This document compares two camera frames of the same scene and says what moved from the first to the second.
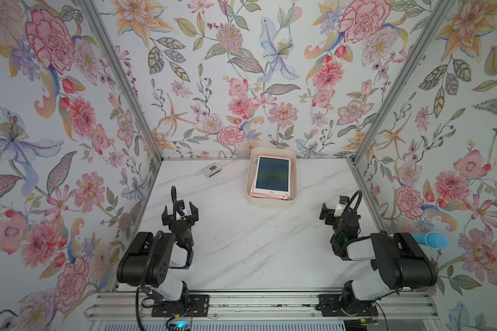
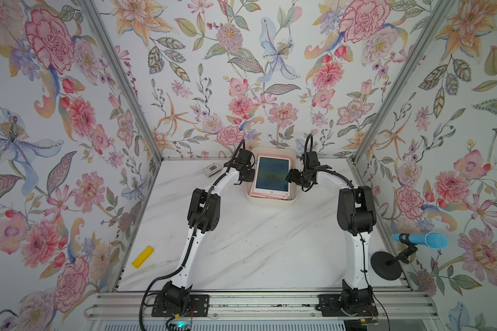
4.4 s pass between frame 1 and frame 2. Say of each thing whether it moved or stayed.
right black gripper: moved
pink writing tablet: stayed
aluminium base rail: stayed
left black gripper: moved
